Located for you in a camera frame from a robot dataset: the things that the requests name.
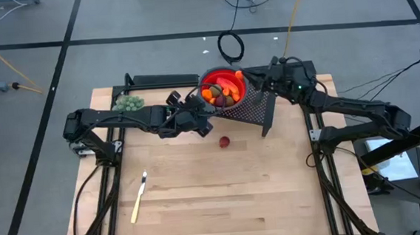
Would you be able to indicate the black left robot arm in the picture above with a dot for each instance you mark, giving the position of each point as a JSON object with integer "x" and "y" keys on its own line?
{"x": 121, "y": 118}

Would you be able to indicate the orange persimmon fruit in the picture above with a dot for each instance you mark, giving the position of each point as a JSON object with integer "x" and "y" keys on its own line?
{"x": 207, "y": 94}

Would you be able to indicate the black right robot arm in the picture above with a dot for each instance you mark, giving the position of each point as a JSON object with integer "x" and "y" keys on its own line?
{"x": 361, "y": 108}

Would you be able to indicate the small red apple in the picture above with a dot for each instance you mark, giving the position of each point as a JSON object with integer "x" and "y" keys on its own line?
{"x": 224, "y": 141}

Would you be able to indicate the green plant in white pot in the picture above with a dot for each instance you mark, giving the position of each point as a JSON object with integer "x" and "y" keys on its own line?
{"x": 129, "y": 102}

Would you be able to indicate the dark red pomegranate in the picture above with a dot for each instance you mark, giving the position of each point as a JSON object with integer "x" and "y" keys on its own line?
{"x": 221, "y": 102}

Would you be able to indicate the black aluminium table frame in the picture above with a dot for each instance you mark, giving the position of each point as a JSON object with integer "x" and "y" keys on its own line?
{"x": 111, "y": 213}

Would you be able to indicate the brown green kiwi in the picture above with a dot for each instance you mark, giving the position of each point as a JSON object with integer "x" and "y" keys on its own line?
{"x": 230, "y": 101}
{"x": 216, "y": 91}

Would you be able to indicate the black perforated metal stand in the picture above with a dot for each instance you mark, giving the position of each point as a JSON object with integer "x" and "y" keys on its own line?
{"x": 254, "y": 110}

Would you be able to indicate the red yellow mango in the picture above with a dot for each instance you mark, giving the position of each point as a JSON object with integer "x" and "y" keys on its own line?
{"x": 228, "y": 83}

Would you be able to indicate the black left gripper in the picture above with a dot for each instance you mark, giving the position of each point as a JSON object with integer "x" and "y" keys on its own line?
{"x": 182, "y": 121}

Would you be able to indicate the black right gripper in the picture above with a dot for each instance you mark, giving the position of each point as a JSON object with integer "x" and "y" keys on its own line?
{"x": 289, "y": 80}

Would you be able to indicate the silver mounting bracket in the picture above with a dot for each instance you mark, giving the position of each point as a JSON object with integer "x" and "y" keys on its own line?
{"x": 79, "y": 149}
{"x": 117, "y": 146}
{"x": 315, "y": 135}

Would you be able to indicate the white screen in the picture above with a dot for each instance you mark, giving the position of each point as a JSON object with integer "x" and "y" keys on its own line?
{"x": 395, "y": 164}

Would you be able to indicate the red grey collapsible colander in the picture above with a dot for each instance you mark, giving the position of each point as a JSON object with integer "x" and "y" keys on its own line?
{"x": 218, "y": 74}

